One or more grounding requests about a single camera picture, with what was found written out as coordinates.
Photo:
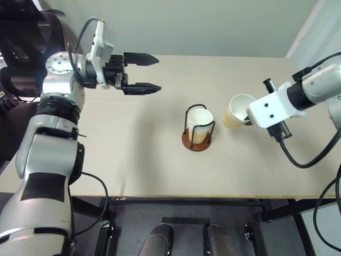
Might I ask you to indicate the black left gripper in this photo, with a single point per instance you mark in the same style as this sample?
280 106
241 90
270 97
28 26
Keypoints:
114 72

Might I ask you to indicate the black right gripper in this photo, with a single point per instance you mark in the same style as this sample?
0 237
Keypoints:
278 132

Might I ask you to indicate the orange white ribbed paper cup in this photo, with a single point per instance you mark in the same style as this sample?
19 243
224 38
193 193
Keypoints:
231 117
199 117
198 137

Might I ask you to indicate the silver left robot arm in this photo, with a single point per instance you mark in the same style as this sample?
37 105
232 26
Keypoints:
48 149

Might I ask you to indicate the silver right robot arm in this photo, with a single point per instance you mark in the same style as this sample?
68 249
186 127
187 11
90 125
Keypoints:
317 85

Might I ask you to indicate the dark grey rounded shape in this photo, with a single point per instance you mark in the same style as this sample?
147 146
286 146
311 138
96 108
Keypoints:
222 240
157 240

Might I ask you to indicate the black office chair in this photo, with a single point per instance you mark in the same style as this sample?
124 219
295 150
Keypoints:
24 34

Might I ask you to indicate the white cabinet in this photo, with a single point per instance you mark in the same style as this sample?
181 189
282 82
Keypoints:
330 218

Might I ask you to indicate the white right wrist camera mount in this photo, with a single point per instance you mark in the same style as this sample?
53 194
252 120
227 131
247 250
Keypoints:
269 106

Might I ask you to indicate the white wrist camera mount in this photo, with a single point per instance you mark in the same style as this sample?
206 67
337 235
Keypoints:
102 40
269 106

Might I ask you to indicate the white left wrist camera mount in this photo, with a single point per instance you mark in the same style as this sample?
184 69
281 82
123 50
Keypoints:
102 40

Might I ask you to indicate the black metal table frame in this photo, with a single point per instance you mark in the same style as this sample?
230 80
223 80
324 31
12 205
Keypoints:
186 202

